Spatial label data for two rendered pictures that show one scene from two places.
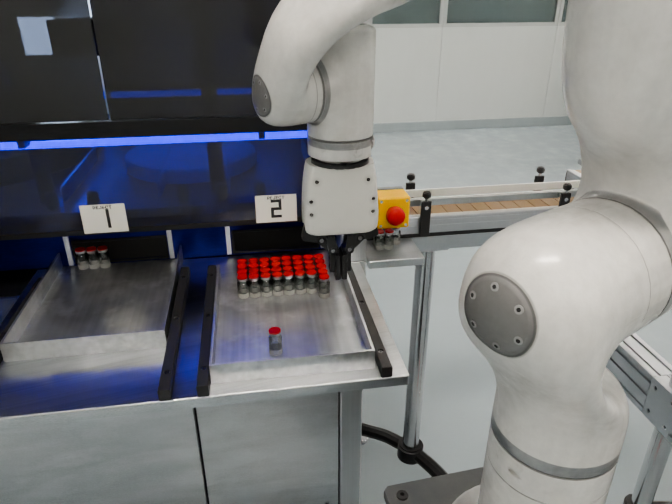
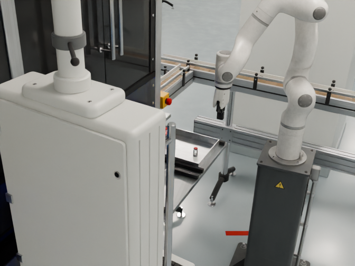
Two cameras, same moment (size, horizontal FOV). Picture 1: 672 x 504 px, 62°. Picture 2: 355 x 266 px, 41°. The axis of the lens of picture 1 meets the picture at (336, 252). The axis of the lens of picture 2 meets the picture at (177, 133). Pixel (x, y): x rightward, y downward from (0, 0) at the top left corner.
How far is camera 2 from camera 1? 191 cm
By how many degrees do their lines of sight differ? 49
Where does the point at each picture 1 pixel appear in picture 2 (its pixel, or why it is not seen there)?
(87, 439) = not seen: hidden behind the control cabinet
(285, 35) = (240, 62)
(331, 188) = (226, 94)
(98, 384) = (177, 187)
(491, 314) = (305, 101)
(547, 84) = not seen: outside the picture
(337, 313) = (186, 140)
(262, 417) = not seen: hidden behind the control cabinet
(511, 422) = (295, 123)
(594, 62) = (306, 58)
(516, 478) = (296, 133)
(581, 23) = (304, 53)
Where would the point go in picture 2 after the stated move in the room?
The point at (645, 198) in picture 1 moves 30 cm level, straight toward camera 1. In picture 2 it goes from (303, 75) to (348, 101)
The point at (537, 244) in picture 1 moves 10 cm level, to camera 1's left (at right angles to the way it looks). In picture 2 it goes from (307, 87) to (298, 95)
